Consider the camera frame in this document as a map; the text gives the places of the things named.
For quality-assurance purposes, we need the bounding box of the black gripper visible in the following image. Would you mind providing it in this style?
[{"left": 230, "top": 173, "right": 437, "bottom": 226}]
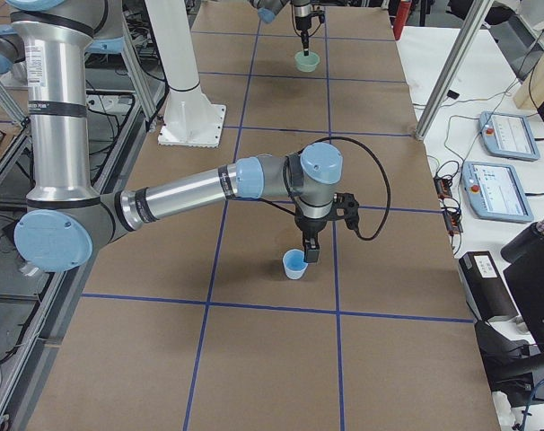
[
  {"left": 297, "top": 28, "right": 309, "bottom": 56},
  {"left": 294, "top": 210, "right": 336, "bottom": 264}
]

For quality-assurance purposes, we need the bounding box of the light blue plastic cup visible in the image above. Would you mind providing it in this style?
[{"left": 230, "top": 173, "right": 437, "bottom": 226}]
[{"left": 282, "top": 249, "right": 308, "bottom": 280}]

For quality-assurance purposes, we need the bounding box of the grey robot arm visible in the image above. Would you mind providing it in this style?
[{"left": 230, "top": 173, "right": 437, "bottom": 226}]
[
  {"left": 11, "top": 1, "right": 343, "bottom": 272},
  {"left": 249, "top": 0, "right": 316, "bottom": 57}
]

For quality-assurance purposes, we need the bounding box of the dark water bottle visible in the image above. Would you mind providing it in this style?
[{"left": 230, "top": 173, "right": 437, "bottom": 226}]
[{"left": 500, "top": 218, "right": 544, "bottom": 263}]

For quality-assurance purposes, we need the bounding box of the red fire extinguisher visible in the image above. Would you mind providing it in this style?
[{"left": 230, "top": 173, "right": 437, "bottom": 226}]
[{"left": 392, "top": 0, "right": 411, "bottom": 41}]

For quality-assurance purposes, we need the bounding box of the orange electronics board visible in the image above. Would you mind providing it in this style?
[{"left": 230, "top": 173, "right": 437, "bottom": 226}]
[{"left": 434, "top": 175, "right": 463, "bottom": 237}]

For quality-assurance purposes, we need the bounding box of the black device on bench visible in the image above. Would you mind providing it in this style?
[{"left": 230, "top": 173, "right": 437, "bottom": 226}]
[{"left": 458, "top": 251, "right": 518, "bottom": 322}]

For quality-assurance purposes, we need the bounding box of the lower teach pendant tablet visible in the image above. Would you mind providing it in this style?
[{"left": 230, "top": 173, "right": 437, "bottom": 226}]
[{"left": 461, "top": 161, "right": 534, "bottom": 224}]

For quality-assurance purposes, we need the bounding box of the teach pendant tablet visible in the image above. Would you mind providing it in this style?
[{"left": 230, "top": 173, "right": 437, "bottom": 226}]
[
  {"left": 479, "top": 111, "right": 540, "bottom": 162},
  {"left": 461, "top": 161, "right": 534, "bottom": 224}
]

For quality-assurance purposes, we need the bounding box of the upper teach pendant tablet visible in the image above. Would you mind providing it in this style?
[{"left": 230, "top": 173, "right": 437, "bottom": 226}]
[{"left": 479, "top": 111, "right": 540, "bottom": 162}]

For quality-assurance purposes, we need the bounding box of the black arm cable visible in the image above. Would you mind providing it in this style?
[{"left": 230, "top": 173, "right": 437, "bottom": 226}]
[
  {"left": 310, "top": 8, "right": 327, "bottom": 40},
  {"left": 307, "top": 136, "right": 393, "bottom": 242}
]

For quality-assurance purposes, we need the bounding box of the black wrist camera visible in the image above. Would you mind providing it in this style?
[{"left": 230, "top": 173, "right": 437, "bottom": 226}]
[{"left": 332, "top": 193, "right": 360, "bottom": 233}]

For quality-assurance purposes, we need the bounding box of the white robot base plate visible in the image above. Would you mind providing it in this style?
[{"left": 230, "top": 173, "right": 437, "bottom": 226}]
[{"left": 145, "top": 0, "right": 226, "bottom": 147}]

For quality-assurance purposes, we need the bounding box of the grey aluminium mounting post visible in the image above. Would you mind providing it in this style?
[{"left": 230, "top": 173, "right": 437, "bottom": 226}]
[{"left": 414, "top": 0, "right": 494, "bottom": 141}]

